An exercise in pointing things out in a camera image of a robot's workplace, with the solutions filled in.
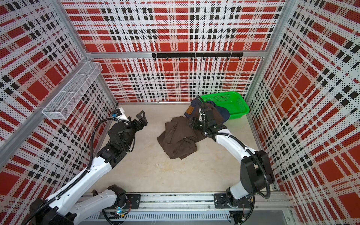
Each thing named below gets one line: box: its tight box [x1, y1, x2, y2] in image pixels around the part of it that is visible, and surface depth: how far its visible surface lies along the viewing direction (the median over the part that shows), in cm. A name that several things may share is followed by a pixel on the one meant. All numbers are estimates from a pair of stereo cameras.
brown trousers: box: [156, 102, 226, 160], surface depth 90 cm
